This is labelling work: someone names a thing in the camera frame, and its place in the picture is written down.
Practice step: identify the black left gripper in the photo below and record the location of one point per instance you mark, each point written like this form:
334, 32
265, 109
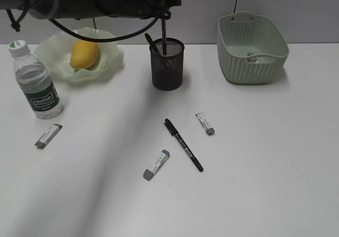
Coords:
141, 9

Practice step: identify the black marker pen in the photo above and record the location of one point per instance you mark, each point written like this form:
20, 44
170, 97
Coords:
152, 44
175, 133
164, 45

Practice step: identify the yellow mango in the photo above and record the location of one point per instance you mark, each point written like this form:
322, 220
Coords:
84, 54

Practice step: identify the white waste paper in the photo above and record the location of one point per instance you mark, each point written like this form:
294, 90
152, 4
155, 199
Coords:
251, 58

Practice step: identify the clear water bottle green label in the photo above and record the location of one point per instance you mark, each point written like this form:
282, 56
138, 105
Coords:
35, 81

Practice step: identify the black mesh pen holder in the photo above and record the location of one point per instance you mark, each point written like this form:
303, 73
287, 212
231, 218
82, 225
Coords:
167, 71

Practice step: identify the pale green wavy plate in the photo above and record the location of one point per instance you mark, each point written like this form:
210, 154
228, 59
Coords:
55, 53

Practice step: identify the pale green woven basket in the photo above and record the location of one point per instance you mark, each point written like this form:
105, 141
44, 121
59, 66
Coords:
243, 32

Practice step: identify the grey white eraser right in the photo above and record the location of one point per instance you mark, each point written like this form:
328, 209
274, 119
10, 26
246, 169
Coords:
208, 128

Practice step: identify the grey white eraser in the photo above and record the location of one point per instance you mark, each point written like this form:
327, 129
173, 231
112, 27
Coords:
48, 136
208, 128
152, 170

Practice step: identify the grey white eraser left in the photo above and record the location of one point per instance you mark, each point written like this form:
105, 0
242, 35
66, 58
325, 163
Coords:
48, 136

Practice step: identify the grey white eraser middle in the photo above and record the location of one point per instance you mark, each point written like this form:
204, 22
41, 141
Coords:
152, 170

